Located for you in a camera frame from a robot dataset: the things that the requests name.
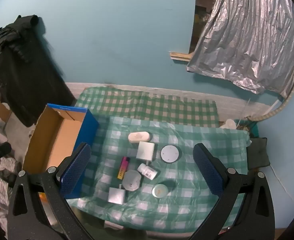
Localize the blue cardboard box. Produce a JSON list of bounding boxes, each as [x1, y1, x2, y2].
[[22, 104, 99, 174]]

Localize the white octagonal box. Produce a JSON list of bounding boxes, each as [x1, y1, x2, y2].
[[122, 170, 141, 191]]

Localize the beige rope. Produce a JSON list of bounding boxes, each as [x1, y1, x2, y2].
[[247, 55, 294, 122]]

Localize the white square box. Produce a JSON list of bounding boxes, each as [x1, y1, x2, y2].
[[136, 141, 155, 161]]

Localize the pink yellow lighter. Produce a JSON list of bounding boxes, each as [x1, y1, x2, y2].
[[117, 157, 130, 180]]

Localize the dark cushion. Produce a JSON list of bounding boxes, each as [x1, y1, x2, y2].
[[246, 138, 270, 170]]

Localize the striped cloth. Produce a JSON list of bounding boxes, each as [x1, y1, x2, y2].
[[0, 157, 21, 238]]

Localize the teal checkered plastic tablecloth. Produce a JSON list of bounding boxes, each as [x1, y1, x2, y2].
[[68, 115, 250, 233]]

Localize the white oval case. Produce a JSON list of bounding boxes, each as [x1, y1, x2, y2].
[[128, 132, 150, 144]]

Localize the black hanging garment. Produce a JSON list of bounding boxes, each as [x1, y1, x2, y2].
[[0, 15, 75, 127]]

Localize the green beige checkered cloth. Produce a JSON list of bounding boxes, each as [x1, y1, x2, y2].
[[76, 87, 219, 128]]

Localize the silver foil sheet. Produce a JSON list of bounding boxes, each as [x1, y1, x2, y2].
[[187, 0, 294, 98]]

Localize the white pill bottle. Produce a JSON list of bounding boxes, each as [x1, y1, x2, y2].
[[137, 163, 158, 180]]

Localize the round grey white disc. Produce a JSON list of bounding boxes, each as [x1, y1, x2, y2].
[[160, 145, 181, 164]]

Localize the teal metal tin can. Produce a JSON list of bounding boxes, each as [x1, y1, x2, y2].
[[152, 180, 176, 198]]

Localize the small silver square box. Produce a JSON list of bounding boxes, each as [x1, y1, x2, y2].
[[108, 185, 126, 205]]

